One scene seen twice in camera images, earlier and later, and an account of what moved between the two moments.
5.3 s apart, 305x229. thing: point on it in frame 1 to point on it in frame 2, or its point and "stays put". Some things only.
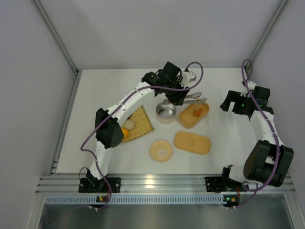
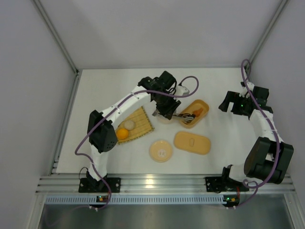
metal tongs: (190, 99) to (187, 117)
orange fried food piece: (197, 113) stays put
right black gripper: (230, 101) stays put
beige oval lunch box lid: (188, 141) stays put
